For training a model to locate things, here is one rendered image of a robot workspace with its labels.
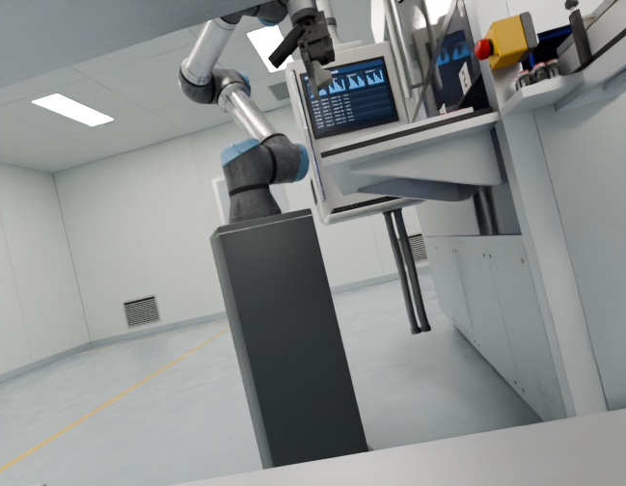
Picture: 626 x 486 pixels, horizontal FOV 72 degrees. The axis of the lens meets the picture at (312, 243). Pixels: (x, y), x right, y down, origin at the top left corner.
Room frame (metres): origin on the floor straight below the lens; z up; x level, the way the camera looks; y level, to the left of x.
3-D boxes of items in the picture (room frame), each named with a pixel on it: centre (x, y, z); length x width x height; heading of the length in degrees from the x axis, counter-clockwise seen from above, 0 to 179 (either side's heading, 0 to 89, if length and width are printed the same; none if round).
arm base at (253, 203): (1.22, 0.14, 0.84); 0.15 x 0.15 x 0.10
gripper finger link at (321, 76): (1.08, -0.12, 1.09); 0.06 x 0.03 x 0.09; 82
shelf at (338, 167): (1.31, -0.35, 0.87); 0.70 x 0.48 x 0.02; 172
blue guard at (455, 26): (1.95, -0.60, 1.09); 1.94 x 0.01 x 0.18; 172
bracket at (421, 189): (1.56, -0.37, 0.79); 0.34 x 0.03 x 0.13; 82
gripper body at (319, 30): (1.10, -0.12, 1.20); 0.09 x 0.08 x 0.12; 82
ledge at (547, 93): (0.85, -0.52, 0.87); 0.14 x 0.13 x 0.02; 82
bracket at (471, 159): (1.07, -0.30, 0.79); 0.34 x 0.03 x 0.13; 82
